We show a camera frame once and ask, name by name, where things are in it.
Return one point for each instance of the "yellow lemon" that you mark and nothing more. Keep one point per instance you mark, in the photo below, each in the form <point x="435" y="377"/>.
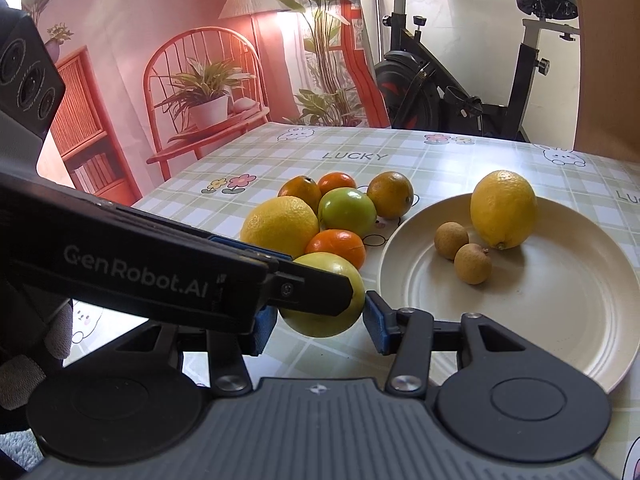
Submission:
<point x="280" y="225"/>
<point x="504" y="209"/>

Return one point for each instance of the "pink printed wall tapestry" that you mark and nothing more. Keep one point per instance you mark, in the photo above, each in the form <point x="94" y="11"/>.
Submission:
<point x="150" y="10"/>

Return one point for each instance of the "person's left hand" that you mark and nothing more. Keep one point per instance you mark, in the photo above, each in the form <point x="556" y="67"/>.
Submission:
<point x="60" y="335"/>

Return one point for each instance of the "cream round plate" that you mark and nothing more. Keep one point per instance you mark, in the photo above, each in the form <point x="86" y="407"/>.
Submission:
<point x="550" y="300"/>

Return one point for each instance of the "wooden cabinet panel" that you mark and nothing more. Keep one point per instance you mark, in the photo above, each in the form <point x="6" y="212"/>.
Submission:
<point x="610" y="60"/>

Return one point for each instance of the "black exercise bike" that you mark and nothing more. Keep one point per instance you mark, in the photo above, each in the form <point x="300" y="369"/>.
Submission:
<point x="415" y="95"/>

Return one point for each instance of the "yellowish green apple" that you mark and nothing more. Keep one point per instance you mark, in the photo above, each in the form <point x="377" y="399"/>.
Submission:
<point x="325" y="322"/>

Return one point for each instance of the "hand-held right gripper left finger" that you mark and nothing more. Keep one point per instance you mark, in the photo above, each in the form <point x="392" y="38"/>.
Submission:
<point x="265" y="330"/>

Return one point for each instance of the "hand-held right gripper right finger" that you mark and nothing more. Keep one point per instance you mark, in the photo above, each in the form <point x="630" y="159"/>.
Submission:
<point x="378" y="322"/>

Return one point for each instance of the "dark orange oval citrus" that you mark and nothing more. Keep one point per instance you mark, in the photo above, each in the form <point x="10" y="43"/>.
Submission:
<point x="300" y="192"/>

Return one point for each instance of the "green checked tablecloth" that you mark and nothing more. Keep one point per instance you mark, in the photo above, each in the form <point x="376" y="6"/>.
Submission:
<point x="425" y="160"/>

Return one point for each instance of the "small orange tangerine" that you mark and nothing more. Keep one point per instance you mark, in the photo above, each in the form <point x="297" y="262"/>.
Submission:
<point x="337" y="182"/>
<point x="336" y="247"/>

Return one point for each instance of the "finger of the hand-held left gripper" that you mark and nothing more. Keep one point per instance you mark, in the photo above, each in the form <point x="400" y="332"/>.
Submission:
<point x="310" y="290"/>
<point x="235" y="242"/>

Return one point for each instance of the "brownish green orange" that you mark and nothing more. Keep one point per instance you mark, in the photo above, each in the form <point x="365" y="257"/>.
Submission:
<point x="391" y="194"/>

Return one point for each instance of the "brown longan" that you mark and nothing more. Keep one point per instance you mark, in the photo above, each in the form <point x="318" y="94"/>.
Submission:
<point x="472" y="263"/>
<point x="451" y="241"/>

